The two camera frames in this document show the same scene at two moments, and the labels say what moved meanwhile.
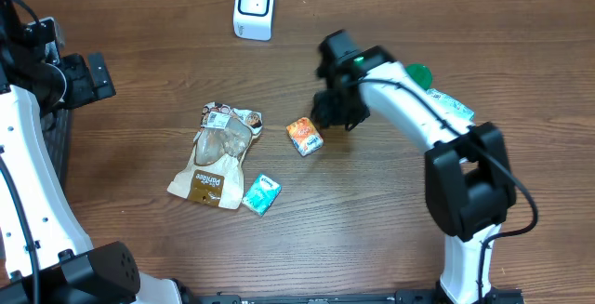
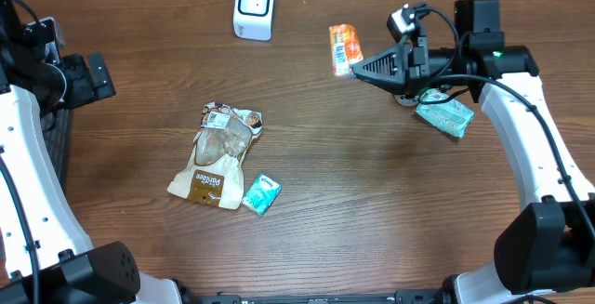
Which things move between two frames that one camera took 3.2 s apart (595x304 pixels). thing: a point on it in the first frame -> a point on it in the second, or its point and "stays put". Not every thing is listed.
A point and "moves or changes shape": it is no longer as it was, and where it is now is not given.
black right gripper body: x=343 y=108 -> x=425 y=64
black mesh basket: x=57 y=125 stays put
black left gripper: x=96 y=77 stays put
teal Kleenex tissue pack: x=261 y=195 stays put
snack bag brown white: x=214 y=175 stays put
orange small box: x=304 y=136 moves or changes shape
